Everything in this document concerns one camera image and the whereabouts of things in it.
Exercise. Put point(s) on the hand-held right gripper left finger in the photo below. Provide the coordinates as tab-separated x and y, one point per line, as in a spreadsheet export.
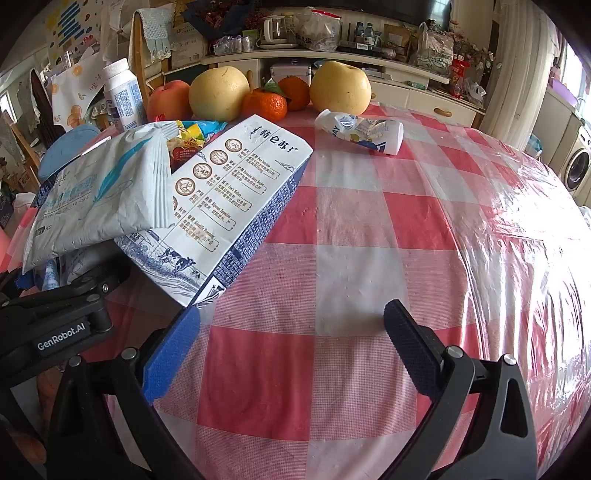
173	355

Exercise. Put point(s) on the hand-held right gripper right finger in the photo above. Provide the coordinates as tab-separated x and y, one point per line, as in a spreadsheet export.
411	350

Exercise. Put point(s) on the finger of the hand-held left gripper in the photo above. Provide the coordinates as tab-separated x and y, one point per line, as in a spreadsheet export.
104	272

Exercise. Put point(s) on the white blue milk carton box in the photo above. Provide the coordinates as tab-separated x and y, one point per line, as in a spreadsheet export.
240	198

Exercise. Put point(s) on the blue seat cushion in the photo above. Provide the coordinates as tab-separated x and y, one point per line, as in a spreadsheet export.
64	150

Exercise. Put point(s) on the red checked tablecloth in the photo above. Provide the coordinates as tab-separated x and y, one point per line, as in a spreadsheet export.
346	230

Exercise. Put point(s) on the small red snack packet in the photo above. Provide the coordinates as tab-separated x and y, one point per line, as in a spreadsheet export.
182	154

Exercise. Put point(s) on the yellow candy wrapper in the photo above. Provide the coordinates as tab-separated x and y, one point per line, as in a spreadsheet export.
198	130

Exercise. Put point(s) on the tall white plastic bottle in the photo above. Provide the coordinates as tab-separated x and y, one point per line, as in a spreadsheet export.
122	99

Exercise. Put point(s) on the dark cloth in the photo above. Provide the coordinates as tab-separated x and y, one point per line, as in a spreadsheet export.
44	106

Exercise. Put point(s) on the red apple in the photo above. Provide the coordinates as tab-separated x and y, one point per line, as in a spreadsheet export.
168	104

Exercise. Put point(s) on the white orange-print cloth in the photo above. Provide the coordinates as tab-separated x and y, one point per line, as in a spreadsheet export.
76	92

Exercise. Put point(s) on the large yellow pear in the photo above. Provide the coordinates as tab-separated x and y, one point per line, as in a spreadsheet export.
219	94

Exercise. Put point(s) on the crushed white plastic bottle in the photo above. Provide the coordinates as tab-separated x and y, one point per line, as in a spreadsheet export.
369	136

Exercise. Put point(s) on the wooden chair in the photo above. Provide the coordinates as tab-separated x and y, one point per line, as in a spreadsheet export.
137	55

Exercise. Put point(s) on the tangerine with green leaf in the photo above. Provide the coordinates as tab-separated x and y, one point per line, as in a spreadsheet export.
265	107

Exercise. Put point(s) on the white cardboard box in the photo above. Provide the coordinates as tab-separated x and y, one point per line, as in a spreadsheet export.
189	46

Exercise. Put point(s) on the pale green lace towel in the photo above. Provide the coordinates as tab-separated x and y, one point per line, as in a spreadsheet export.
157	32

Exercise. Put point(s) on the white washing machine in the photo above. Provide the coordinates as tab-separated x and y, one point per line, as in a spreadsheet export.
577	166

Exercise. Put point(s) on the white sideboard cabinet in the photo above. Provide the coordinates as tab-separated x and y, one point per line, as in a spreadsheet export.
415	99

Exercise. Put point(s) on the silver metal case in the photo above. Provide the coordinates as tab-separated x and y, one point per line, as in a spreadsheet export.
288	74

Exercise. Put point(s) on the dark-wrapped red flower bouquet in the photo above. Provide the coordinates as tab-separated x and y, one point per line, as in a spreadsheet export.
217	16

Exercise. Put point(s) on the patterned plastic bag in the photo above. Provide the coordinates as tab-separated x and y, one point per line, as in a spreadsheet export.
431	48

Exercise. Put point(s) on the clear plastic bag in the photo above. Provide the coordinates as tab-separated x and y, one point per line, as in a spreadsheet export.
318	30

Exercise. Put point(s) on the black television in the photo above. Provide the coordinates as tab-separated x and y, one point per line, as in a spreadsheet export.
392	9

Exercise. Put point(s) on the wall poster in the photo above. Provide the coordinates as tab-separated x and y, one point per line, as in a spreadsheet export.
69	27

